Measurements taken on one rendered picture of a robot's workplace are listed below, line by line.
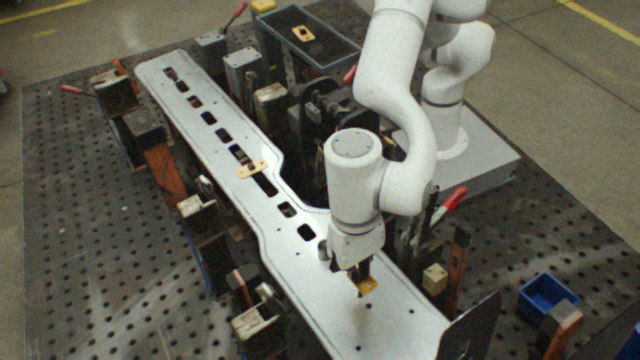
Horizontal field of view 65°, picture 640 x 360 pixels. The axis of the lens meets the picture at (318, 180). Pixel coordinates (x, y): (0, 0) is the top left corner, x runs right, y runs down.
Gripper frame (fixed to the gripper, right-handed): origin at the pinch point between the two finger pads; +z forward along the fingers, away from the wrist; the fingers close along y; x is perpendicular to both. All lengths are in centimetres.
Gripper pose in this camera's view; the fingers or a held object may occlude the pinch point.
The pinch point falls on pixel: (358, 268)
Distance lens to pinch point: 96.9
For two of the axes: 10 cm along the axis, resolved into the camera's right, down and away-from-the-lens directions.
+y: -8.3, 4.4, -3.4
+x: 5.5, 5.7, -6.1
